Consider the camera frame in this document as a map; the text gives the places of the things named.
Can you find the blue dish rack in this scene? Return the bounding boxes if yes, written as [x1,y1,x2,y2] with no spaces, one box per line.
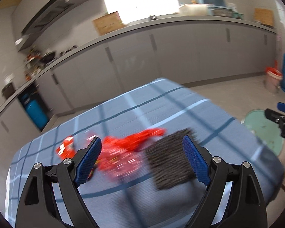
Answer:
[198,0,245,20]

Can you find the black foam net on table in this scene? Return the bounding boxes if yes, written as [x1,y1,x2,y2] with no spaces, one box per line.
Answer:
[145,128,196,190]

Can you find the white bowl on counter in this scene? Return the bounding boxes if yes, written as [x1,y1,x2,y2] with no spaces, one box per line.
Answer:
[179,4,208,16]

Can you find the wooden cutting board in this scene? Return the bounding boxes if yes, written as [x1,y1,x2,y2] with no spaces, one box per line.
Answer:
[93,11,125,36]

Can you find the dark pot on counter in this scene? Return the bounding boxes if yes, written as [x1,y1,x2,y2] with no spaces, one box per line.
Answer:
[1,82,15,100]

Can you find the blue gas cylinder under counter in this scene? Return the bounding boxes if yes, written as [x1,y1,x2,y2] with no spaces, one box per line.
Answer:
[21,94,49,131]

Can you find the black range hood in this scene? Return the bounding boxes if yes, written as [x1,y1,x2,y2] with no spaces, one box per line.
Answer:
[14,0,103,53]

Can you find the blue checkered tablecloth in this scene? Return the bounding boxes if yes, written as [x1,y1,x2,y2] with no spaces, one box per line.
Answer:
[4,77,285,228]

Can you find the black wok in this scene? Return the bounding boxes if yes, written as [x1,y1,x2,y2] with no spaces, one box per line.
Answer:
[39,51,56,64]

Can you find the red plastic bag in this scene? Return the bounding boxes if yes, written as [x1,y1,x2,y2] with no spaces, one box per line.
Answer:
[88,128,166,179]

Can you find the grey kitchen cabinets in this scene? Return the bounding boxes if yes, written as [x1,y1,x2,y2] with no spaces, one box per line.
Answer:
[0,15,278,138]

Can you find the condiment bottles on rack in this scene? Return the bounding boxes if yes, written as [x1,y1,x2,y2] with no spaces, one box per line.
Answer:
[24,46,43,81]

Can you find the pink bucket with red bag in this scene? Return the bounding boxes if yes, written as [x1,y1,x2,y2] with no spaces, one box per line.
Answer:
[264,61,283,93]

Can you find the red white small wrapper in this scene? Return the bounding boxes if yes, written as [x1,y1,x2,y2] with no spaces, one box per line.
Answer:
[56,136,76,160]

